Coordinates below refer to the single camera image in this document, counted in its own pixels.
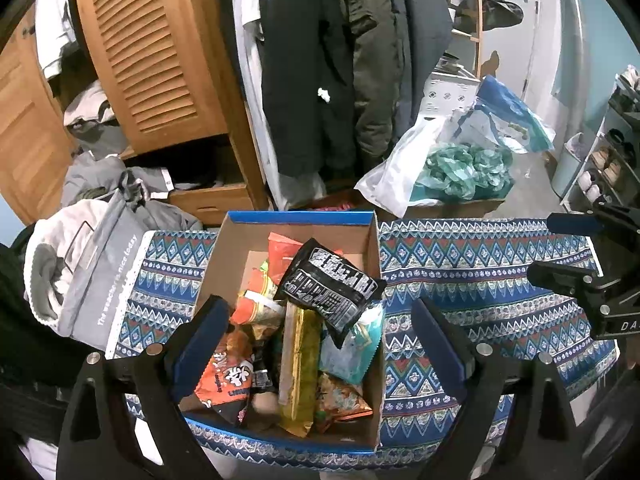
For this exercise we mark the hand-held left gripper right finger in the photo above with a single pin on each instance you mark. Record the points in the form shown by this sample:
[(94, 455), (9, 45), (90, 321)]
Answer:
[(440, 345)]

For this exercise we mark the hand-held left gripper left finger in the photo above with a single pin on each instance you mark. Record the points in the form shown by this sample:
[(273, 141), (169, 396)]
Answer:
[(200, 340)]

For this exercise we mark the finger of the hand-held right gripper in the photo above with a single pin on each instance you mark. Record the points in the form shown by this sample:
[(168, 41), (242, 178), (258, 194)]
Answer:
[(575, 223), (560, 276)]

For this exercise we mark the orange black snack packet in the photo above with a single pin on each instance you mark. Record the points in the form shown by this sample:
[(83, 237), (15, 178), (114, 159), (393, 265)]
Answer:
[(225, 375)]

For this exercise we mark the orange striped popcorn packet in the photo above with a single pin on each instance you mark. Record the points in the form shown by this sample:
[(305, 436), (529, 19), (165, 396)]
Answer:
[(255, 305)]

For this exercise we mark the teal snack packet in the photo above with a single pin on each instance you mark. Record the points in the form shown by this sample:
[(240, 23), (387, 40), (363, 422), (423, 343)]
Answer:
[(350, 350)]

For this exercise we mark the cardboard box with blue rim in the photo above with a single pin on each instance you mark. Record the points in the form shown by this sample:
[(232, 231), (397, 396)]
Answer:
[(235, 255)]

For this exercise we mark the yellow long snack packet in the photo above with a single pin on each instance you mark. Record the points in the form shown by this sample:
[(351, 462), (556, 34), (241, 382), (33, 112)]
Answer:
[(300, 360)]

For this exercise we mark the multicoloured snack packet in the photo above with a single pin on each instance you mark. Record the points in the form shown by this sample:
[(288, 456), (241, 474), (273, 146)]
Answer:
[(340, 400)]

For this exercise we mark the large black snack packet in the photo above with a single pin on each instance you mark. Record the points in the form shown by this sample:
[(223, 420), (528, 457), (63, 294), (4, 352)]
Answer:
[(325, 285)]

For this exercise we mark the light blue bin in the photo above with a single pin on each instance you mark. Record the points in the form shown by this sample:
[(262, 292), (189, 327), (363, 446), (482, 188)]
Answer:
[(567, 170)]

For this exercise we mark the group of shoes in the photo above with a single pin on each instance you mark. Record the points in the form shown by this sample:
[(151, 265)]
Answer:
[(605, 160)]

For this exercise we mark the blue patterned tablecloth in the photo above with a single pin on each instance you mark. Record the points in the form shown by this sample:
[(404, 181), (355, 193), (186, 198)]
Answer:
[(450, 270)]

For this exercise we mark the grey shoe rack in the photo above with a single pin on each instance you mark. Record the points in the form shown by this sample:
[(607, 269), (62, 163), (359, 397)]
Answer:
[(607, 125)]

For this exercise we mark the grey tote bag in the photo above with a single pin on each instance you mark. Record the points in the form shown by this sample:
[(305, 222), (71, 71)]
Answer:
[(100, 270)]

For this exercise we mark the teal crumpled plastic bags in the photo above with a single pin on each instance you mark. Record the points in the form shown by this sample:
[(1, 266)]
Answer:
[(460, 170)]

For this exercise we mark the blue white plastic bag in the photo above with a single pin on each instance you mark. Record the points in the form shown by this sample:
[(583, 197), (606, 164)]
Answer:
[(500, 115)]

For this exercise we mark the wooden wardrobe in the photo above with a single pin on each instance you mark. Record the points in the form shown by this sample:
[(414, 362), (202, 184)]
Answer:
[(210, 205)]

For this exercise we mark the white patterned box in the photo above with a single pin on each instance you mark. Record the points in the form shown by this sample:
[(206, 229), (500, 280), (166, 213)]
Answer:
[(445, 95)]

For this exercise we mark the grey clothes pile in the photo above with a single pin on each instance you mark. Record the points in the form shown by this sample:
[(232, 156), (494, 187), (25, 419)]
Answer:
[(100, 170)]

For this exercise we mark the wooden shelf rack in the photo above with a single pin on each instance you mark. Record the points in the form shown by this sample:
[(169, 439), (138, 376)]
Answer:
[(477, 20)]

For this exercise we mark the navy coat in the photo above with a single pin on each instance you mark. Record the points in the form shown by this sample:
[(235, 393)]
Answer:
[(425, 35)]

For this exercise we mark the olive green coat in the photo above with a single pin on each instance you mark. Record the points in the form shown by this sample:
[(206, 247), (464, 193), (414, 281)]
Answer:
[(375, 85)]

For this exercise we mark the grey white folded clothes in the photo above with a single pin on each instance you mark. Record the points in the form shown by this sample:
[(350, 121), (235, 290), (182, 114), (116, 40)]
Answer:
[(90, 105)]

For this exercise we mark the hanging dark coats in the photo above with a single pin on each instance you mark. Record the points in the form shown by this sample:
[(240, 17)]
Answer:
[(250, 60)]

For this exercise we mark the white folded cloth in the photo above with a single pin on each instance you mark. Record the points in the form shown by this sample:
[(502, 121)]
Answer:
[(55, 20)]

